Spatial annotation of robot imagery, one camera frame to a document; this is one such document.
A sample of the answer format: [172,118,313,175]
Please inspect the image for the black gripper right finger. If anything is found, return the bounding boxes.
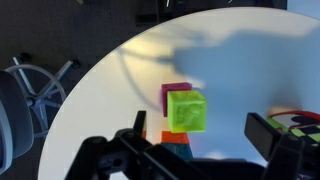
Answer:
[244,113,304,161]

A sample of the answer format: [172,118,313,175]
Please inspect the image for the yellow-green block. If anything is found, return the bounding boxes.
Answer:
[167,90,207,133]

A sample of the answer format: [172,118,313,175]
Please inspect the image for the pink magenta block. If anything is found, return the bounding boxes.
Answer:
[161,82,192,117]

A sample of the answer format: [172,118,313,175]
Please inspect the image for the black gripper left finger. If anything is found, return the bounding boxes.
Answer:
[133,110,146,138]

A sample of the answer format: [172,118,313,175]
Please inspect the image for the white round table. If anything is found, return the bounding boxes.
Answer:
[38,8,320,180]

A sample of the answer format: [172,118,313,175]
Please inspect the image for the teal blue block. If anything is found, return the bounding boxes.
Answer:
[162,143,193,160]

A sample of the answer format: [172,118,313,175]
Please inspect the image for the grey office chair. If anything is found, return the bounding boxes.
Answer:
[0,52,81,174]

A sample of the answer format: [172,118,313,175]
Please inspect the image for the orange red block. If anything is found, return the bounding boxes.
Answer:
[161,131,189,144]

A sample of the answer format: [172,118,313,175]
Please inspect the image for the colourful patterned lower cube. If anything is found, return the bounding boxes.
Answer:
[267,111,320,146]

